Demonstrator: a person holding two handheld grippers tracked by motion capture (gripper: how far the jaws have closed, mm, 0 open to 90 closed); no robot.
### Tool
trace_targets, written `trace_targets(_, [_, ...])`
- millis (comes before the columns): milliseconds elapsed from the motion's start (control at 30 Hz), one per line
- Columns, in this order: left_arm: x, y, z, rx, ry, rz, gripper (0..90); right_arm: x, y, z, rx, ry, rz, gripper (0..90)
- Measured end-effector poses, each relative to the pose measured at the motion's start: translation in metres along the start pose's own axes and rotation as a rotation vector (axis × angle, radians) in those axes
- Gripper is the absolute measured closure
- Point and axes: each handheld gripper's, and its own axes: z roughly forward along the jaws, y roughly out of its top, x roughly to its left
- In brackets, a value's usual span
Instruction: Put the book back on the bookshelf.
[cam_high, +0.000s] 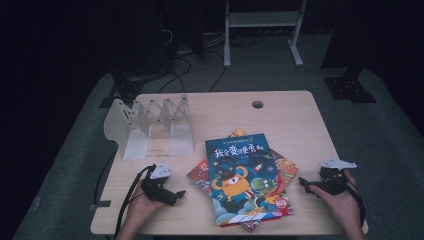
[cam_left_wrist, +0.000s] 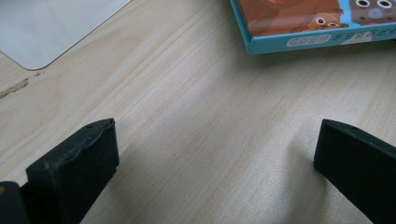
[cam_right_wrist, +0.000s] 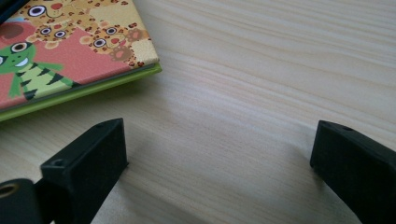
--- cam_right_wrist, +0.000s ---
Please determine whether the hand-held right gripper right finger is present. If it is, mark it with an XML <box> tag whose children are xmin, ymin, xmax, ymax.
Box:
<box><xmin>309</xmin><ymin>119</ymin><xmax>396</xmax><ymax>224</ymax></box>

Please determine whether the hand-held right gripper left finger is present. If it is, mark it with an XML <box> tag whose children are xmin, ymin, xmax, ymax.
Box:
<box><xmin>40</xmin><ymin>118</ymin><xmax>129</xmax><ymax>224</ymax></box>

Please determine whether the colourful animal picture book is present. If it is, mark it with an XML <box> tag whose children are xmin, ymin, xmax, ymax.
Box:
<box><xmin>0</xmin><ymin>0</ymin><xmax>163</xmax><ymax>123</ymax></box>

